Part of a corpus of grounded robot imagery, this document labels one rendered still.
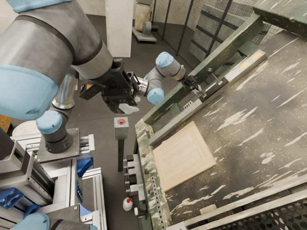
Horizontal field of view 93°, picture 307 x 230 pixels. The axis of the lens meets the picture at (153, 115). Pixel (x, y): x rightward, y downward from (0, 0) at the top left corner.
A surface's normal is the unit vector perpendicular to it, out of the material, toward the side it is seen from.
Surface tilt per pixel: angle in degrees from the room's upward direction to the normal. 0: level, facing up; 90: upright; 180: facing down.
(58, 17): 43
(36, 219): 7
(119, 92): 31
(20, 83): 51
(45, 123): 7
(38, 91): 75
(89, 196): 0
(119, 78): 110
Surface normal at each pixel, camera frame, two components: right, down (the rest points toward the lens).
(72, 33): 0.97, 0.08
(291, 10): -0.71, -0.36
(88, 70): 0.10, 0.87
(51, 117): 0.18, -0.60
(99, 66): 0.64, 0.59
